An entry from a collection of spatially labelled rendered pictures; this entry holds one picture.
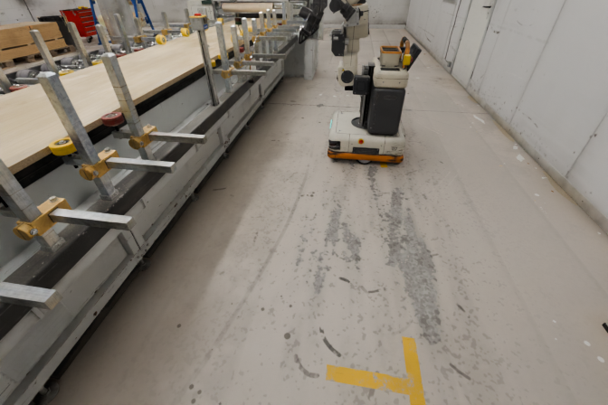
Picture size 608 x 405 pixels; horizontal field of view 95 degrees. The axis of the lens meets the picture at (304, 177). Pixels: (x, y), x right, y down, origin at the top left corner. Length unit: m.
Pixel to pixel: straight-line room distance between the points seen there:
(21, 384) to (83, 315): 0.27
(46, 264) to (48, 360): 0.59
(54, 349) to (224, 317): 0.67
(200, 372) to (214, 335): 0.15
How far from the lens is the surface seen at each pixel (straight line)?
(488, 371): 1.66
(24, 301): 0.89
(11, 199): 1.08
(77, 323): 1.69
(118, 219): 0.98
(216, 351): 1.55
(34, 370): 1.66
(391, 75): 2.32
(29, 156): 1.33
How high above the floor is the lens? 1.38
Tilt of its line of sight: 35 degrees down
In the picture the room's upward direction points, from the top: 1 degrees counter-clockwise
